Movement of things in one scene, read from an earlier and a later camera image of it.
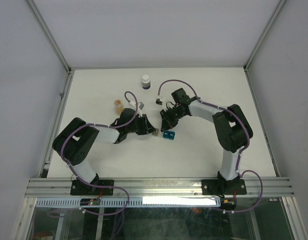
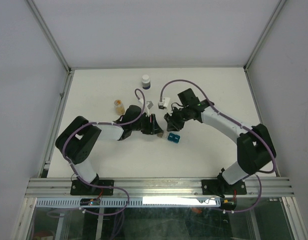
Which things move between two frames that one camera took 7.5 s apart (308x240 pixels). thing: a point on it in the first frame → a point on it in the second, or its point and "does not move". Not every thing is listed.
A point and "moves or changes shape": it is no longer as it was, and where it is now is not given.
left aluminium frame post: x=67 y=86 does not move
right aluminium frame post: x=260 y=41 does not move
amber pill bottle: x=119 y=107 does not move
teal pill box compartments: x=168 y=134 moves or changes shape
